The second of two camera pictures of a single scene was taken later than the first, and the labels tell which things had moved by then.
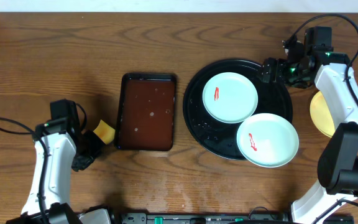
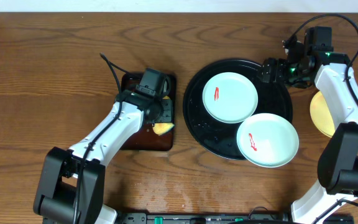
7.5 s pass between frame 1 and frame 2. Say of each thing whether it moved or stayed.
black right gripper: stayed
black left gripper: moved
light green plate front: stayed
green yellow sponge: moved
